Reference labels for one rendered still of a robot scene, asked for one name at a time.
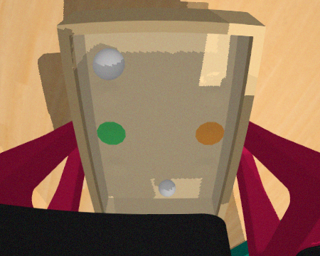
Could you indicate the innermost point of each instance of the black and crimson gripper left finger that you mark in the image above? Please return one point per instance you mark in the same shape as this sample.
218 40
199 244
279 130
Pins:
23 167

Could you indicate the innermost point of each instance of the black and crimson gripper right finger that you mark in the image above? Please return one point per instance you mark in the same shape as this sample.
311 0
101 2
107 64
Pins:
298 168

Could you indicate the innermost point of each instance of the wooden ball-in-hole puzzle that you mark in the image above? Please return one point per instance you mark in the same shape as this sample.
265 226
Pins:
160 100

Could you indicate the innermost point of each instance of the teal flat rectangular block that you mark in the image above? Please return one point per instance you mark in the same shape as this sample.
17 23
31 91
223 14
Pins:
240 250

